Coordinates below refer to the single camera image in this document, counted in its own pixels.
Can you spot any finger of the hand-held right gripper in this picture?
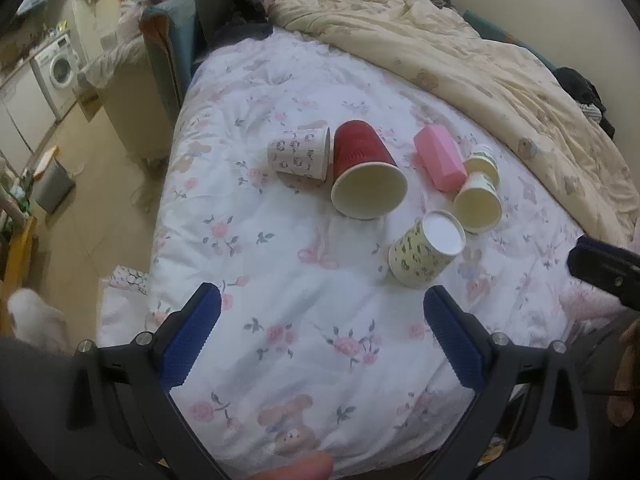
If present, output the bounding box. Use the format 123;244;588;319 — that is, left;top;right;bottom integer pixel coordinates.
567;236;640;312

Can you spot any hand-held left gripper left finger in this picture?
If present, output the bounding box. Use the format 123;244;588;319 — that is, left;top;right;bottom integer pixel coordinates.
66;282;227;480

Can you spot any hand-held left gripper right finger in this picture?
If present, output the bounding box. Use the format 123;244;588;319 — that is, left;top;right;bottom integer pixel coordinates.
419;284;585;480

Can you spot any yellow green print paper cup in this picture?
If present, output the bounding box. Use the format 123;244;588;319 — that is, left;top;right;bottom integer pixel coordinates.
388;209;467;290

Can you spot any cream paper cup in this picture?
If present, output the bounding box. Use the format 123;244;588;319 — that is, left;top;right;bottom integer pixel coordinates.
453;172;503;234

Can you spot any small green print paper cup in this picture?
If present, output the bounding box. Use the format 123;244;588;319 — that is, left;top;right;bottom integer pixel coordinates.
465;144;501;187

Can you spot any pink faceted cup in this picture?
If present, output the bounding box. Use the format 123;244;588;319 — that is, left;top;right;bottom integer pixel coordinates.
413;125;469;194

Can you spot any red paper cup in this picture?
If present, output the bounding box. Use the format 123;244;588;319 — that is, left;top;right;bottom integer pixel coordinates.
330;119;409;220

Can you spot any white cartoon print paper cup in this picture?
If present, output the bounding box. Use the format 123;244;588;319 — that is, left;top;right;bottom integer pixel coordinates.
267;126;332;184

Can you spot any person's right hand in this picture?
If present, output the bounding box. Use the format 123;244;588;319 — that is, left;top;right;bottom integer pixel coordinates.
606;318;640;428

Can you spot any person's left hand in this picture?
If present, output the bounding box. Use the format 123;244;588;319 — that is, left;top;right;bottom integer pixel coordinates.
248;452;334;480

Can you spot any floral patterned cloth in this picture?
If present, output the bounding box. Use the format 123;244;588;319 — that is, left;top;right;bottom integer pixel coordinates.
107;264;149;297

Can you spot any white floral bed blanket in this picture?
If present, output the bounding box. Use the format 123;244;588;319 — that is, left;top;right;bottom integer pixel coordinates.
95;27;608;478

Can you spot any white fluffy object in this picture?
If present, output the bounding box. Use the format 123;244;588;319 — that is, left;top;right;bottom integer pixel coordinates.
7;287;70;353

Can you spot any black clothes heap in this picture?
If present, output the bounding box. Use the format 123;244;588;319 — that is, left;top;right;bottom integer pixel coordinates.
554;67;617;140

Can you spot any yellow stool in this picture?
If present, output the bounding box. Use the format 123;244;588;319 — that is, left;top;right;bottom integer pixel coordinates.
1;215;39;288

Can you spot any grey trash bin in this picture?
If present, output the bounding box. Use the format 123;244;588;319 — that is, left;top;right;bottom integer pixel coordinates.
31;159;77;214

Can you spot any beige bear print duvet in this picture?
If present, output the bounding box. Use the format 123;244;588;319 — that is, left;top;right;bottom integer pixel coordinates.
270;0;638;233

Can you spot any teal pillow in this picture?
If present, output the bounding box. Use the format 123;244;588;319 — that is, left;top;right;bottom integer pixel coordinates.
462;9;557;77

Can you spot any white cabinet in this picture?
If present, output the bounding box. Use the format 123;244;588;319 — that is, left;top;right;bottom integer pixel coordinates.
0;66;57;162

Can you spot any white washing machine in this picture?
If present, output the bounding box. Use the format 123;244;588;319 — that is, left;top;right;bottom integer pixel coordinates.
30;34;85;117

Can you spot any dark clothes pile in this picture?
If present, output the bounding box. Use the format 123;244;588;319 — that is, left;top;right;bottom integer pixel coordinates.
182;0;275;48

